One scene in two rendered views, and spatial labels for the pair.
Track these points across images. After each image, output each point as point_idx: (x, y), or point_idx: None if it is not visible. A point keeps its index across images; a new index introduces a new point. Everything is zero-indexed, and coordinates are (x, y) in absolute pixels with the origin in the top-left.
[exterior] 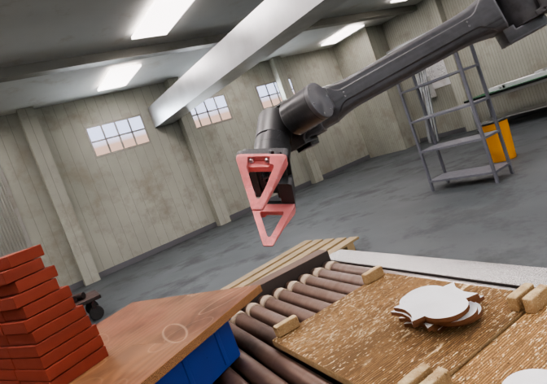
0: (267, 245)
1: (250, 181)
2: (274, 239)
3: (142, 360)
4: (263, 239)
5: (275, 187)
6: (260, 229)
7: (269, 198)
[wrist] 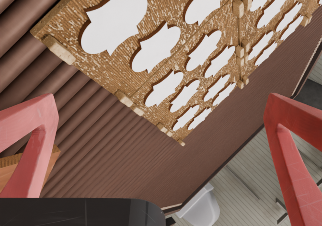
0: (56, 107)
1: (321, 192)
2: (44, 102)
3: None
4: (53, 132)
5: (319, 116)
6: (42, 170)
7: (296, 102)
